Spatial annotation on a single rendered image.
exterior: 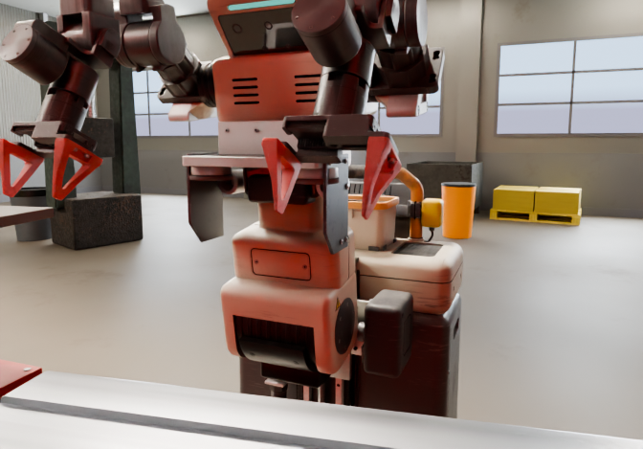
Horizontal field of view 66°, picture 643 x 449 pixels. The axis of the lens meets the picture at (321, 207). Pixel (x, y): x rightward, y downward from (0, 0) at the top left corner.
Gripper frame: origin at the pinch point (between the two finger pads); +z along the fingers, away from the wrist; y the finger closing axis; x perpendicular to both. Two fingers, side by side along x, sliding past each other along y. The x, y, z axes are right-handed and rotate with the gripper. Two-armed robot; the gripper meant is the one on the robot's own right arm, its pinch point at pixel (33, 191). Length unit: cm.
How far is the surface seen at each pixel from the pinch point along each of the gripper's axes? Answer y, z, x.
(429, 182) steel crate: -63, -245, 590
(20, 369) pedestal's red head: 4.8, 22.6, 3.3
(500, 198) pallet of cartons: 29, -241, 629
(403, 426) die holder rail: 59, 17, -27
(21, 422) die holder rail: 47, 19, -31
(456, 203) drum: -8, -175, 477
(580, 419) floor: 86, 18, 184
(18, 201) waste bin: -434, -90, 300
